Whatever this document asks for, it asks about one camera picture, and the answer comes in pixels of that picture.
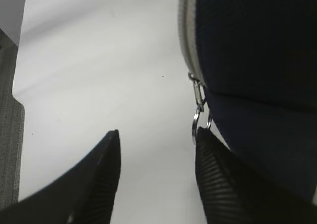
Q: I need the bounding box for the navy blue lunch bag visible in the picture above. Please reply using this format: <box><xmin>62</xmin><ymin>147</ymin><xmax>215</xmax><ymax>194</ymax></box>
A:
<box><xmin>179</xmin><ymin>0</ymin><xmax>317</xmax><ymax>203</ymax></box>

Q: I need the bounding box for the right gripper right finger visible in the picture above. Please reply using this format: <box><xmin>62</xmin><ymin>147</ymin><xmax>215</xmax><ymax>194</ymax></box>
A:
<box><xmin>195</xmin><ymin>127</ymin><xmax>317</xmax><ymax>224</ymax></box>

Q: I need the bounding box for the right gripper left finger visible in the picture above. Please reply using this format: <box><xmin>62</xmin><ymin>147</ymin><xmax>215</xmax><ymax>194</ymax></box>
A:
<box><xmin>0</xmin><ymin>130</ymin><xmax>121</xmax><ymax>224</ymax></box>

